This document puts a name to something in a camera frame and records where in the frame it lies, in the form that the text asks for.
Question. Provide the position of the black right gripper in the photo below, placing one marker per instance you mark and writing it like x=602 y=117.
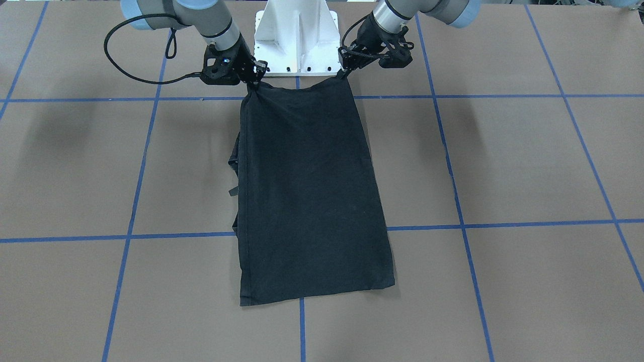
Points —
x=244 y=56

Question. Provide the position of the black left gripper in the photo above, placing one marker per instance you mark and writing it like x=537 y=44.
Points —
x=368 y=39

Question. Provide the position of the black graphic t-shirt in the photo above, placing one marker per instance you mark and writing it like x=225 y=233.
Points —
x=310 y=220

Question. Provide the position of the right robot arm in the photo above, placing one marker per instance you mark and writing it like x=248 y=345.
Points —
x=211 y=19

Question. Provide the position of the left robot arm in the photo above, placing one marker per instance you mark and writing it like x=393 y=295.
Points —
x=391 y=15

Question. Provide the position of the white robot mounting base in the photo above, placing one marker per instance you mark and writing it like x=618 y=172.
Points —
x=298 y=38

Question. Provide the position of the brown table mat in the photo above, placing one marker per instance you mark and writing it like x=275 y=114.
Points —
x=508 y=157

